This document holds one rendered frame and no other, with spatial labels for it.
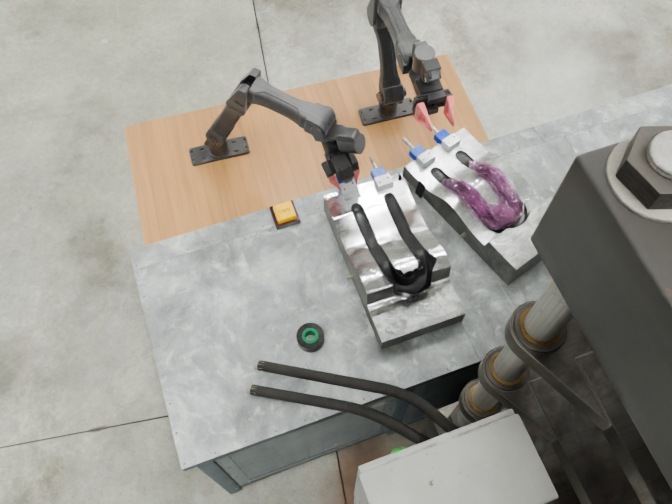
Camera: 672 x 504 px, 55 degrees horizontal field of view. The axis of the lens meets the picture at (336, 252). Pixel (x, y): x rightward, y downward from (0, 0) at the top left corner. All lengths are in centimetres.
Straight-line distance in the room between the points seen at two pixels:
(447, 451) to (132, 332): 196
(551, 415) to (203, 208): 127
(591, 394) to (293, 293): 105
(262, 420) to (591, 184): 130
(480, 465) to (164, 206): 139
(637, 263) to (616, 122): 177
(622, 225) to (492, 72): 291
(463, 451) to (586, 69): 287
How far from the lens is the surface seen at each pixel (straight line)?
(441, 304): 191
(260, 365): 187
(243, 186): 217
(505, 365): 133
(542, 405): 141
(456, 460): 117
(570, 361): 119
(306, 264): 201
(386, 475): 115
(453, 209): 202
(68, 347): 297
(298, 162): 220
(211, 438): 187
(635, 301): 77
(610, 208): 76
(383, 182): 202
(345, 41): 368
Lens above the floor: 260
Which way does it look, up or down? 63 degrees down
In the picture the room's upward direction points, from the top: straight up
